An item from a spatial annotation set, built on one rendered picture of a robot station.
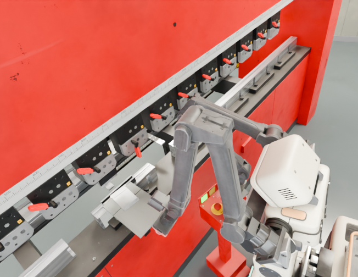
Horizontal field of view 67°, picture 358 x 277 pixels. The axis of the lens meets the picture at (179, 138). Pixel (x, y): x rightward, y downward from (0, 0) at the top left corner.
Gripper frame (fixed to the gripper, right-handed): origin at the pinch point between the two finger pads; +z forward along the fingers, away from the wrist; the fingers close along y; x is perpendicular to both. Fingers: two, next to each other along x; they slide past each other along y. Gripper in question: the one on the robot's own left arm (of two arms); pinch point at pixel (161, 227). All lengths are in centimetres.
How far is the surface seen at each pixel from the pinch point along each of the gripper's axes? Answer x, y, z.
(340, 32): 61, -447, 32
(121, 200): -22.5, -3.8, 11.9
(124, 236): -11.7, 5.0, 21.4
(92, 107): -47, -7, -31
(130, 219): -13.2, 2.1, 7.8
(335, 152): 99, -188, 48
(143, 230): -5.4, 4.1, 3.9
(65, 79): -54, -2, -43
